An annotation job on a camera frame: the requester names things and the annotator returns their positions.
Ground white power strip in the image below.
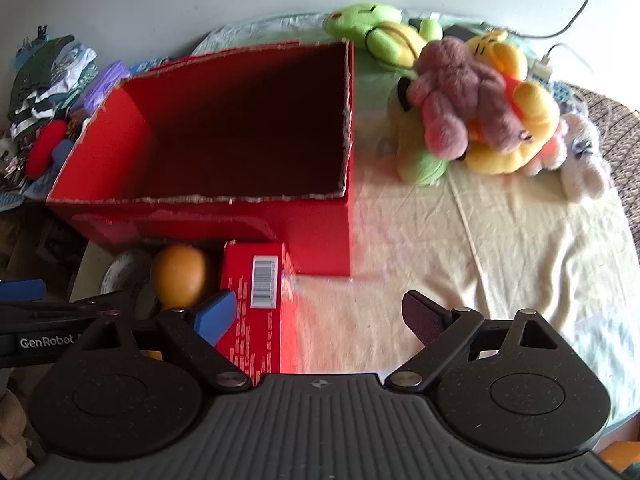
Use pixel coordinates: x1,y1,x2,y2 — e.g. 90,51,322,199
528,44,588,116

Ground cream bed sheet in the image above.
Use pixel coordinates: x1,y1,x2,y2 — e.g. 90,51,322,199
278,148,640,426

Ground red glasses case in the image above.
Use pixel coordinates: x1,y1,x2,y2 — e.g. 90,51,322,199
25,120,67,180

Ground woven brown mat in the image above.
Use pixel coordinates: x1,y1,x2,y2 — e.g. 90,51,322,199
570,86,640,250

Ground orange wooden massager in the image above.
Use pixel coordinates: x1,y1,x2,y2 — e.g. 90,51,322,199
151,244,207,310

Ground large red cardboard box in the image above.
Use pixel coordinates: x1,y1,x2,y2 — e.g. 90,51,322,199
47,41,355,276

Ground blue glasses case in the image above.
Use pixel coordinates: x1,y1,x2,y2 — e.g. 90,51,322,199
51,139,74,170

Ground purple tissue pack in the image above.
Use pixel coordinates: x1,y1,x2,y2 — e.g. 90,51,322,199
70,61,130,117

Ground folded green striped clothes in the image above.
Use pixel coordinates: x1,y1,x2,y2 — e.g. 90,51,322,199
8,25,98,142

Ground small red gift box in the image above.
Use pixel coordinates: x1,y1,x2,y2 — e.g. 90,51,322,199
216,242,299,385

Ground blue checkered towel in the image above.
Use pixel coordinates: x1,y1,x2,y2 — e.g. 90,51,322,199
129,56,171,76

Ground light green plush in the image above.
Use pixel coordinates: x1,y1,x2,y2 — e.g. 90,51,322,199
387,76,449,186

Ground white bunny plush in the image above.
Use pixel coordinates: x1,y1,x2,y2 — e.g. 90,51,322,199
521,113,613,203

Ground pink teddy bear plush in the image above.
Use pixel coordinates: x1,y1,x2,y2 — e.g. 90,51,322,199
407,37,530,160

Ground green frog plush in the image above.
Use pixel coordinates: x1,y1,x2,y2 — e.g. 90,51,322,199
323,2,444,70

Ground yellow tiger plush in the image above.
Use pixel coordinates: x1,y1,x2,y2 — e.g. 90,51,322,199
465,30,567,176

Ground white printed tape roll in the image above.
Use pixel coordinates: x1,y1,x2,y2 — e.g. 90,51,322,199
100,249,152,294

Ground black cable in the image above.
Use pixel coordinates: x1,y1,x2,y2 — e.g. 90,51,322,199
504,0,598,42

